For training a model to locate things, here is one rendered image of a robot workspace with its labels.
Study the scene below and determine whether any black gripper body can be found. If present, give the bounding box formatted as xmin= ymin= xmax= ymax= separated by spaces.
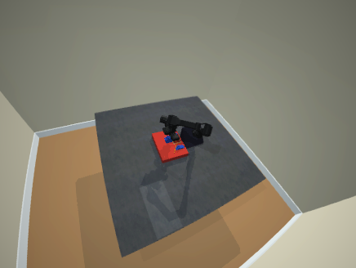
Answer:
xmin=169 ymin=127 xmax=180 ymax=141

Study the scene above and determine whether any red flat deck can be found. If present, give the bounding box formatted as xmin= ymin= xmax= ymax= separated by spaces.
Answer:
xmin=152 ymin=132 xmax=189 ymax=163

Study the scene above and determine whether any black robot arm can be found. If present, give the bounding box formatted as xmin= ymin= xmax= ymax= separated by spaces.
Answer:
xmin=160 ymin=115 xmax=213 ymax=138

